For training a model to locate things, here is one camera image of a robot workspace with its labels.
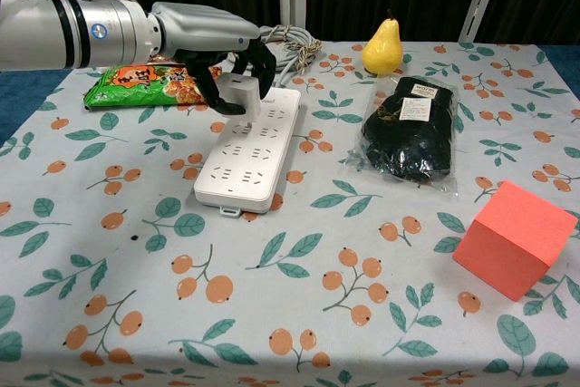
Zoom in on yellow pear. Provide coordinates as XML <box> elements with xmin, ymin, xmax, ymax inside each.
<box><xmin>362</xmin><ymin>8</ymin><xmax>404</xmax><ymax>76</ymax></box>

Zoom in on white power strip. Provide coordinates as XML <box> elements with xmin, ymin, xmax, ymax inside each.
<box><xmin>193</xmin><ymin>85</ymin><xmax>303</xmax><ymax>218</ymax></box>

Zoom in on black gloves in plastic bag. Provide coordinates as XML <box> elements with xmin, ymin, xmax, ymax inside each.
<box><xmin>342</xmin><ymin>76</ymin><xmax>464</xmax><ymax>198</ymax></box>

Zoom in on floral tablecloth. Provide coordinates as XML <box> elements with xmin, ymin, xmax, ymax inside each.
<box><xmin>0</xmin><ymin>36</ymin><xmax>580</xmax><ymax>387</ymax></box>

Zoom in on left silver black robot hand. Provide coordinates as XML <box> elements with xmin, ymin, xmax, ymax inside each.
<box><xmin>150</xmin><ymin>0</ymin><xmax>277</xmax><ymax>116</ymax></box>

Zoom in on orange foam cube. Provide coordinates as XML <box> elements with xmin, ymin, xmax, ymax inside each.
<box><xmin>452</xmin><ymin>180</ymin><xmax>580</xmax><ymax>302</ymax></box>

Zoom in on green snack bag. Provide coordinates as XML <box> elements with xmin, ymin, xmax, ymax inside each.
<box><xmin>82</xmin><ymin>63</ymin><xmax>224</xmax><ymax>111</ymax></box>

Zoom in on grey cable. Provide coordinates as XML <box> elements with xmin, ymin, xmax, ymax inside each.
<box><xmin>228</xmin><ymin>24</ymin><xmax>324</xmax><ymax>89</ymax></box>

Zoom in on white charger adapter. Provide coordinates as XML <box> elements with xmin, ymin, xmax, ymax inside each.
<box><xmin>218</xmin><ymin>73</ymin><xmax>263</xmax><ymax>132</ymax></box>

